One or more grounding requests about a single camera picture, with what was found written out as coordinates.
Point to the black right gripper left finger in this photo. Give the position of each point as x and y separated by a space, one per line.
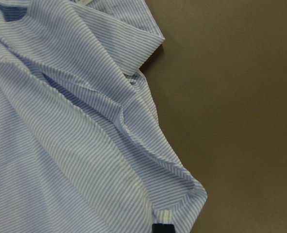
157 228

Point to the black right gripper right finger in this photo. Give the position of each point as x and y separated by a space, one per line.
168 228

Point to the light blue striped shirt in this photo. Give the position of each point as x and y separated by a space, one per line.
81 150

